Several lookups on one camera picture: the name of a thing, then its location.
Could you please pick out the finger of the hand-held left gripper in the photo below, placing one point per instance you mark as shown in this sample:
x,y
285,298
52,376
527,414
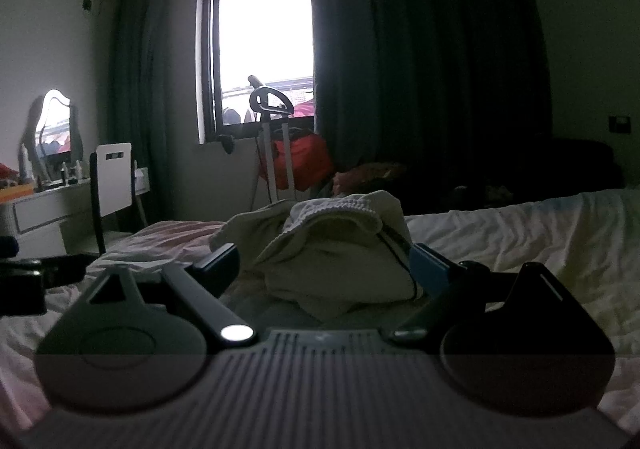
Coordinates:
x,y
65,270

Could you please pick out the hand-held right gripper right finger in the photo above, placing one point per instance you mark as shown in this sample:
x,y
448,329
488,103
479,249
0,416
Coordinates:
x,y
429,269

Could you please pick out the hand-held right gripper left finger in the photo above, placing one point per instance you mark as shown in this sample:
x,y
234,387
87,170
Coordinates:
x,y
217,265

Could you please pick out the white garment with dark stripe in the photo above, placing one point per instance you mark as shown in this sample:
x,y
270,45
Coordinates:
x,y
325,254

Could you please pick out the white dressing table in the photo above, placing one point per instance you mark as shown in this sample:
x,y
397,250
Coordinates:
x,y
45,211

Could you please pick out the orange box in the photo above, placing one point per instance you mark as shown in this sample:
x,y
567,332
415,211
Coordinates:
x,y
15,193

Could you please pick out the small dark bottle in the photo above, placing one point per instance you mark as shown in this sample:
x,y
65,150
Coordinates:
x,y
64,174

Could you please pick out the white-backed black chair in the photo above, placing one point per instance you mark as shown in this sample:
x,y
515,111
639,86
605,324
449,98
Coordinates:
x,y
114,179

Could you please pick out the brown stuffed toy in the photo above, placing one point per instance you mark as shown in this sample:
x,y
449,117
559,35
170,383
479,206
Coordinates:
x,y
370,176

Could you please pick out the white slim bottle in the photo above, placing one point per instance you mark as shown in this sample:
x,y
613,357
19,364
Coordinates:
x,y
24,164

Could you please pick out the bed with pale wrinkled sheet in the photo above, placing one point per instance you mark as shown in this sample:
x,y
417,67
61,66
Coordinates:
x,y
550,239

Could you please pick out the red bag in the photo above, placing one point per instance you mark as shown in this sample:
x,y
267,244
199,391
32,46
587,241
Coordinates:
x,y
310,159

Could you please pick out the wavy vanity mirror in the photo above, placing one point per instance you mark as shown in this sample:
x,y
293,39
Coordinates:
x,y
52,129

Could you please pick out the dark green narrow curtain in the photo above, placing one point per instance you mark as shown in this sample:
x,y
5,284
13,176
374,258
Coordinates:
x,y
150,94

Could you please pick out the dark headboard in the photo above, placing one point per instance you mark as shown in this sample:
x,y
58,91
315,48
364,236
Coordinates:
x,y
585,164

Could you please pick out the dark green wide curtain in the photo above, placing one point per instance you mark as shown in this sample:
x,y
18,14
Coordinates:
x,y
425,54

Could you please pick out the dark-framed window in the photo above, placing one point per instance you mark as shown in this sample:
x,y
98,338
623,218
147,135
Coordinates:
x,y
265,29

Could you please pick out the dark wall switch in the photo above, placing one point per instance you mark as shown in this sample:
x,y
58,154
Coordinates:
x,y
620,123

